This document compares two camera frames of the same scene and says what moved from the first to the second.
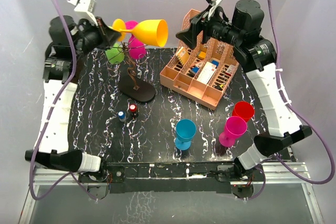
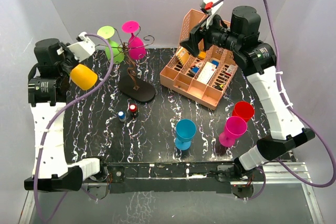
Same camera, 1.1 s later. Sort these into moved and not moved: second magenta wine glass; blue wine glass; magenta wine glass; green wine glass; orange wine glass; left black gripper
Moved: left black gripper; orange wine glass
Not moved: magenta wine glass; blue wine glass; second magenta wine glass; green wine glass
